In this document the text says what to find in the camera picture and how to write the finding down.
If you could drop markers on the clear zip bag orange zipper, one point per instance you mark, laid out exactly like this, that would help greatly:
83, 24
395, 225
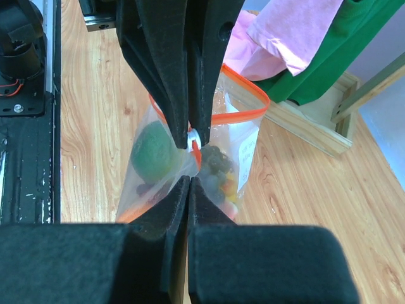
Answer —
238, 109

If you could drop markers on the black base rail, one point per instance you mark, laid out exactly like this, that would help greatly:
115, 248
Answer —
31, 65

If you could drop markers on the green yellow mango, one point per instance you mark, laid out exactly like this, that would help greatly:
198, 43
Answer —
154, 155

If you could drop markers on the black grape bunch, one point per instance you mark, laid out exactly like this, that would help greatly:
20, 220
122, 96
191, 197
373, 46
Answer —
214, 168

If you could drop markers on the green t-shirt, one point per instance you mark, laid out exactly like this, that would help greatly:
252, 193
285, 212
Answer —
353, 28

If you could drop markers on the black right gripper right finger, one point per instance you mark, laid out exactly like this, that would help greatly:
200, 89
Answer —
231, 263

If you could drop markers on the pink t-shirt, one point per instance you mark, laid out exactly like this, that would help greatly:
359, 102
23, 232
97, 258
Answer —
285, 35

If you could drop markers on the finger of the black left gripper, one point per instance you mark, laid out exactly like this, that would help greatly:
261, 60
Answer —
151, 37
208, 26

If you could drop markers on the wooden clothes rack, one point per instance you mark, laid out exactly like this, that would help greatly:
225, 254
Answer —
329, 122

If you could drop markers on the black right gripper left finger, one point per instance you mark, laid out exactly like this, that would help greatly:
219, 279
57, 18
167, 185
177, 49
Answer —
139, 262

